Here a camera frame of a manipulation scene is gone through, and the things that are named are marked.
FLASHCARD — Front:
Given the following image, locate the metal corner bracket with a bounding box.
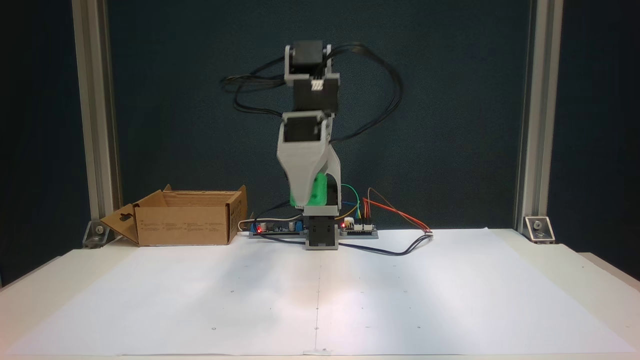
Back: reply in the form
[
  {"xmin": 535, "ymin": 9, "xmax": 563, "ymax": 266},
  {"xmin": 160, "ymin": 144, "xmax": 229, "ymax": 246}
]
[
  {"xmin": 82, "ymin": 220, "xmax": 121, "ymax": 248},
  {"xmin": 523, "ymin": 216, "xmax": 556, "ymax": 245}
]

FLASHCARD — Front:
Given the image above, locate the green die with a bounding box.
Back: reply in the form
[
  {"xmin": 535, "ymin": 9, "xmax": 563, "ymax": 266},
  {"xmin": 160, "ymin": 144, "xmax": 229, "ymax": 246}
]
[{"xmin": 289, "ymin": 172, "xmax": 329, "ymax": 209}]

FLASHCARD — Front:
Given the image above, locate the circuit board with jumper wires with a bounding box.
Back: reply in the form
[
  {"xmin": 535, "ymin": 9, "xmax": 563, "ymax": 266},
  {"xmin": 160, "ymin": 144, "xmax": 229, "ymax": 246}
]
[{"xmin": 340, "ymin": 220, "xmax": 378, "ymax": 236}]

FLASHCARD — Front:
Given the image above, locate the grey board mounting plate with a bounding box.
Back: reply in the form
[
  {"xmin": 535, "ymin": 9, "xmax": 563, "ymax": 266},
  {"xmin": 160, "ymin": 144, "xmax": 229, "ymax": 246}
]
[{"xmin": 248, "ymin": 230, "xmax": 379, "ymax": 240}]

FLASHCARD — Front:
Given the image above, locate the orange red wire bundle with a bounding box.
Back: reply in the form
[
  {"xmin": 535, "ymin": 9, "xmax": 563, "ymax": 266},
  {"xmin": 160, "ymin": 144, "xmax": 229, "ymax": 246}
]
[{"xmin": 362, "ymin": 188, "xmax": 433, "ymax": 235}]

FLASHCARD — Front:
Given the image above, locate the aluminium frame post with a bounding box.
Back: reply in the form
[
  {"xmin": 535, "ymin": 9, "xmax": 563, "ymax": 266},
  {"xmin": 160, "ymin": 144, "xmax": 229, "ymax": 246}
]
[
  {"xmin": 514, "ymin": 0, "xmax": 564, "ymax": 232},
  {"xmin": 71, "ymin": 0, "xmax": 122, "ymax": 223}
]

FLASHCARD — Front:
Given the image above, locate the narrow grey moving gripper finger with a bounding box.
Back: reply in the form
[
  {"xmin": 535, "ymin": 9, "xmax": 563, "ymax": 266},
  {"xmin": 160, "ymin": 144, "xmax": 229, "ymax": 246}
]
[{"xmin": 320, "ymin": 142, "xmax": 342, "ymax": 208}]

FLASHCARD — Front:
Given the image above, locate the black servo cable bundle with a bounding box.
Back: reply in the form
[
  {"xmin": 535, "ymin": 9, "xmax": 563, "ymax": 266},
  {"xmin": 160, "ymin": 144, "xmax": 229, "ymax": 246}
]
[
  {"xmin": 327, "ymin": 43, "xmax": 404, "ymax": 146},
  {"xmin": 220, "ymin": 56, "xmax": 296, "ymax": 120}
]

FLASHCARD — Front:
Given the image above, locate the blue circuit board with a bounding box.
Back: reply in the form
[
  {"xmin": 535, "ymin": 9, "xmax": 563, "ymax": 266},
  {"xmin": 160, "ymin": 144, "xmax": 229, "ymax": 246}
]
[{"xmin": 250, "ymin": 220, "xmax": 306, "ymax": 236}]

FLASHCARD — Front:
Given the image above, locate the coloured jumper wire bundle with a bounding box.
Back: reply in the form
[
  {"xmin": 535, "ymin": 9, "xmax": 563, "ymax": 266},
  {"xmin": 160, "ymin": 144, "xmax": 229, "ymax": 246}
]
[{"xmin": 340, "ymin": 184, "xmax": 371, "ymax": 223}]

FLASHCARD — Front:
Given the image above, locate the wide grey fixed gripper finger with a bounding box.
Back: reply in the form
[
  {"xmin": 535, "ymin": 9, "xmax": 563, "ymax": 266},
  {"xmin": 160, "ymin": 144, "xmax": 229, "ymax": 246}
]
[{"xmin": 277, "ymin": 149, "xmax": 329, "ymax": 209}]

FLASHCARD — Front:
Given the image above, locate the brown cardboard box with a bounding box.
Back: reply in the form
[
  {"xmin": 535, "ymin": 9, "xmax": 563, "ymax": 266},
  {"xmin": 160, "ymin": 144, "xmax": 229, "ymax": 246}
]
[{"xmin": 100, "ymin": 184, "xmax": 248, "ymax": 247}]

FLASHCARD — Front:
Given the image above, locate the black cable with white connector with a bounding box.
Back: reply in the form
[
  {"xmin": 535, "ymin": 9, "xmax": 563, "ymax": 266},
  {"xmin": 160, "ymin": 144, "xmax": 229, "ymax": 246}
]
[{"xmin": 255, "ymin": 231, "xmax": 435, "ymax": 257}]

